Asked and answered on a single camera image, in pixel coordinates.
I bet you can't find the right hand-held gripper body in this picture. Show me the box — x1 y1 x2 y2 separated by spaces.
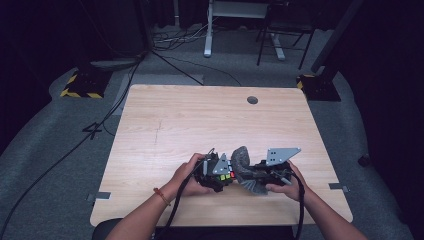
254 147 302 186

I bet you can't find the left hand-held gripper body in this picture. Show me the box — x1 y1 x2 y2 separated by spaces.
193 151 236 194

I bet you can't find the multicoloured puzzle cube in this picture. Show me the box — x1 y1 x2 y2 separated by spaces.
218 159 237 182

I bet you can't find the grey sock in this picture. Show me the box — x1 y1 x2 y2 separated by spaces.
230 145 269 196

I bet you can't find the person's left hand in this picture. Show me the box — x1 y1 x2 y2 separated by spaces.
171 152 216 198

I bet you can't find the person's right hand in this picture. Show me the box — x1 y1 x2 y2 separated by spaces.
265 160 309 203

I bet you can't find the grey tape strip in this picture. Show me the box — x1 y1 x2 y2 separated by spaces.
328 182 351 194

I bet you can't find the person's dark clothing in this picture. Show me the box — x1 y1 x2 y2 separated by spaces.
154 225 298 240

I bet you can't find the black yellow striped stand base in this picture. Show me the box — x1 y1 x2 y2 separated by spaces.
59 69 105 100
296 73 342 102

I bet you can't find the small dark floor object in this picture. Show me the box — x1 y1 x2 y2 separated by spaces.
357 153 371 168

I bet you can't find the black round seat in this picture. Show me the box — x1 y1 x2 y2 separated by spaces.
91 218 125 240

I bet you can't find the dark slanted pole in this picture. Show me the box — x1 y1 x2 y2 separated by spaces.
310 0 365 74

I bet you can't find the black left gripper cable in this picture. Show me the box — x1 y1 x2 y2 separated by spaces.
154 148 216 240

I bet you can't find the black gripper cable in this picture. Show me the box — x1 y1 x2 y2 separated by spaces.
289 169 306 240
154 148 216 240

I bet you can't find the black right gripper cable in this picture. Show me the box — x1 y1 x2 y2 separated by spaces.
289 169 306 240

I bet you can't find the orange bead bracelet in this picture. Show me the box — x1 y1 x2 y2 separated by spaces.
153 187 171 207

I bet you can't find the black diagonal cable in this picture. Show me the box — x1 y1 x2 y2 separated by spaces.
151 49 205 87

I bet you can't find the black metal chair frame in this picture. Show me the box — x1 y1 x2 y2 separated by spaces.
255 0 316 70

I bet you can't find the white desk frame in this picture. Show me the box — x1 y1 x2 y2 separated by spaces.
203 0 287 62

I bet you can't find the tangle of thin cables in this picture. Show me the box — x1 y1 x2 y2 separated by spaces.
152 18 219 52

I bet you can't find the long black floor cable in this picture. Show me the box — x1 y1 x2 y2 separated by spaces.
0 49 148 238

